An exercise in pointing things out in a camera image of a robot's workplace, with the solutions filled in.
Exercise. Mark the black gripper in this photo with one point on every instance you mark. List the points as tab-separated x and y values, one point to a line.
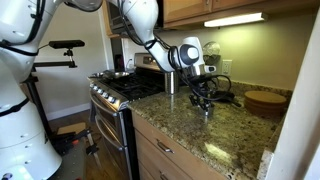
203	85

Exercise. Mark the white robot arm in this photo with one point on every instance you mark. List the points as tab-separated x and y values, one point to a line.
20	133

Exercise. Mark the black cast iron skillet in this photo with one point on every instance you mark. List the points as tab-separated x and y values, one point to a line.
228	97

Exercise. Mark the perforated steel utensil holder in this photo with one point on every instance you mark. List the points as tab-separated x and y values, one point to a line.
171	83

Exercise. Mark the wooden lower cabinets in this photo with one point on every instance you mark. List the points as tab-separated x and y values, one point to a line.
150	160

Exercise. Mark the wooden cabinets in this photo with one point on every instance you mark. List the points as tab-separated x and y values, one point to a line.
186	8
150	160

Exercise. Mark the under-cabinet light bar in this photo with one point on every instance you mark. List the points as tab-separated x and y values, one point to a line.
235	20

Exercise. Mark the steel frying pan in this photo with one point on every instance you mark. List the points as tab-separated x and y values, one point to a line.
115	74

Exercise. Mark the stainless steel gas range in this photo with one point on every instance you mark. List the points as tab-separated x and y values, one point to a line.
113	133

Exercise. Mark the wooden upper cabinets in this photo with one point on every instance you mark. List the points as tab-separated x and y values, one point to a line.
186	8

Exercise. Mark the white pantry door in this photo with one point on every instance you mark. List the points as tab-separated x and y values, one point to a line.
293	133

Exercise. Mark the black orange bar clamp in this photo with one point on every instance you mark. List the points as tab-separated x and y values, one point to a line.
65	140
91	148

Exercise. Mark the flat wooden board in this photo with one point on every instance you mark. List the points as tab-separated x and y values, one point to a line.
71	128

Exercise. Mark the robot mounting platform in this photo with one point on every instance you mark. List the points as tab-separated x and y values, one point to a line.
71	163

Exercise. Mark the wrist mounted camera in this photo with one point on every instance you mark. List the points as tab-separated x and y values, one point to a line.
210	69

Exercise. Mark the white wall outlet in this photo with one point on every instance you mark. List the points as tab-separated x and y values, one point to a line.
227	67

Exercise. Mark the black camera bar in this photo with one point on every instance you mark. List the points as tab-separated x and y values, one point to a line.
66	44

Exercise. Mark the black camera stand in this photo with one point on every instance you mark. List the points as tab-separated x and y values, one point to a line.
50	64

